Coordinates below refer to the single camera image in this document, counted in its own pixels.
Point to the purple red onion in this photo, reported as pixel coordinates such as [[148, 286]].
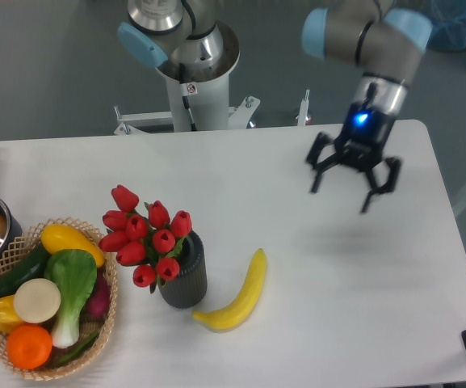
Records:
[[99, 301]]

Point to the yellow banana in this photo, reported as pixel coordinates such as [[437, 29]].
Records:
[[239, 309]]

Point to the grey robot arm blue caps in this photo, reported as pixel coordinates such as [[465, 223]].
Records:
[[388, 43]]

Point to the dark grey ribbed vase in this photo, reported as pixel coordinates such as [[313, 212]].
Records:
[[189, 287]]

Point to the red tulip bouquet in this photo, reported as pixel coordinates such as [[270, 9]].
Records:
[[152, 244]]

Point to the yellow squash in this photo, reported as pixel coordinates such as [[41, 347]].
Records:
[[58, 237]]

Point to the green bok choy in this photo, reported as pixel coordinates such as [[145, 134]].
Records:
[[74, 273]]

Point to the orange mandarin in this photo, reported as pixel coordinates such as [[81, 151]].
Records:
[[28, 346]]

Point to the yellow bell pepper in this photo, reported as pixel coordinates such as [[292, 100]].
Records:
[[9, 319]]

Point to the silver robot arm base joint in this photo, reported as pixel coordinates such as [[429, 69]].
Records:
[[155, 29]]

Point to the green cucumber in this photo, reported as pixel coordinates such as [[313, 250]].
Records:
[[30, 267]]

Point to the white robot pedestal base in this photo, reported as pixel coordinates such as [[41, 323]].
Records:
[[198, 90]]

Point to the white round radish slice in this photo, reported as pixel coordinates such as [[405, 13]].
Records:
[[37, 300]]

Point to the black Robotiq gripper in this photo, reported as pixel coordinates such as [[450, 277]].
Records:
[[368, 129]]

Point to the green chili pepper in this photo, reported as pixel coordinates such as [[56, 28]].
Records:
[[75, 352]]

